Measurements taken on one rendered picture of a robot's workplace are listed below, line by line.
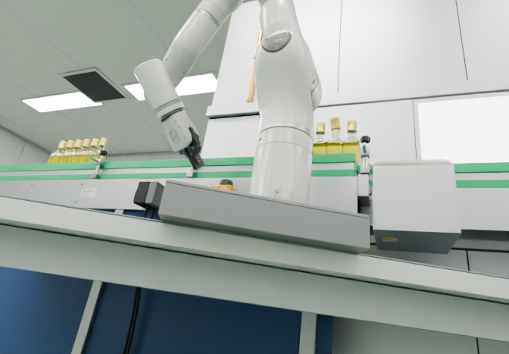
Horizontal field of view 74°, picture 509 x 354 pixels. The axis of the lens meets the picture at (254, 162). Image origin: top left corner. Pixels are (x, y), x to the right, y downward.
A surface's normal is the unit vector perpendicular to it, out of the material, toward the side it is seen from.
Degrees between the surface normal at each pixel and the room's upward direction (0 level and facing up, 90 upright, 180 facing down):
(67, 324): 90
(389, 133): 90
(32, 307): 90
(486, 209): 90
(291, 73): 125
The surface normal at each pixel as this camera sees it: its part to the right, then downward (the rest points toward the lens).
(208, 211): 0.14, -0.38
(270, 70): -0.49, 0.18
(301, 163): 0.62, -0.28
